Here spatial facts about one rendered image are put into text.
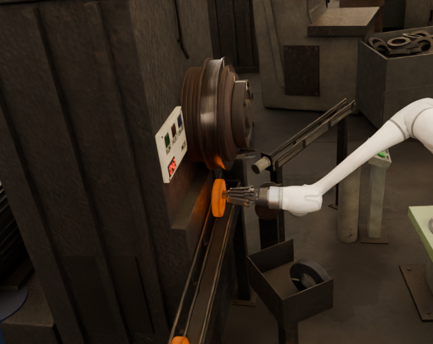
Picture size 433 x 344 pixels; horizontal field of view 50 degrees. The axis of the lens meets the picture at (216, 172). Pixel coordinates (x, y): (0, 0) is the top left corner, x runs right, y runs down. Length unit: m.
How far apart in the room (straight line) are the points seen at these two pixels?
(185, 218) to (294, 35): 3.11
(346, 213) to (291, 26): 2.25
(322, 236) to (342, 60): 2.02
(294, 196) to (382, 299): 1.03
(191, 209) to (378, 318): 1.22
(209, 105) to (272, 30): 2.93
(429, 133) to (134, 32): 1.08
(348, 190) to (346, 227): 0.27
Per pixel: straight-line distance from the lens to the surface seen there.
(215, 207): 1.84
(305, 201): 1.82
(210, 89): 1.76
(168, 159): 1.59
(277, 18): 4.60
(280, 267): 1.88
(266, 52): 4.72
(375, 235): 3.02
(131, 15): 1.41
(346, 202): 2.81
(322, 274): 1.67
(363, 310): 2.58
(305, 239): 3.01
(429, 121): 1.83
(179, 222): 1.72
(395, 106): 4.05
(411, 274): 2.80
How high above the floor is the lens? 1.85
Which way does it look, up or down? 29 degrees down
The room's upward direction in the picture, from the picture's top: 7 degrees counter-clockwise
